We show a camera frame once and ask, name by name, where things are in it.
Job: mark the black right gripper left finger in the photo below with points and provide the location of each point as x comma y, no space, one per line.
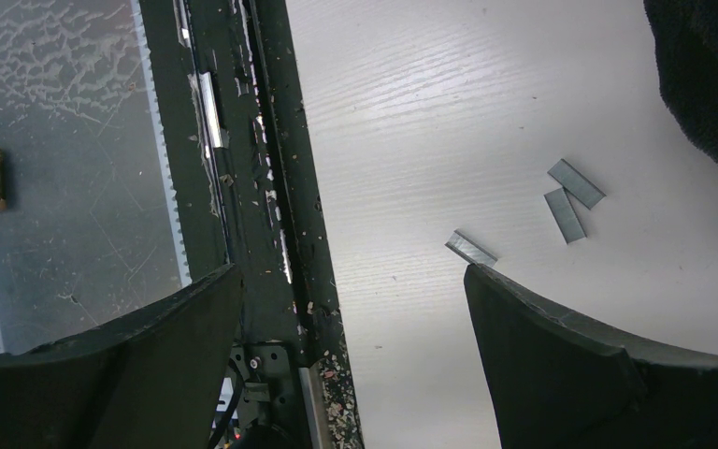
148,379

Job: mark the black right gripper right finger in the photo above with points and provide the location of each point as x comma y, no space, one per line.
561,379

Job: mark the grey staple strip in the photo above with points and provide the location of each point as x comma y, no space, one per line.
576,183
469,250
565,216

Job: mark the black floral plush pillow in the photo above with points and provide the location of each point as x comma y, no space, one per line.
685,37

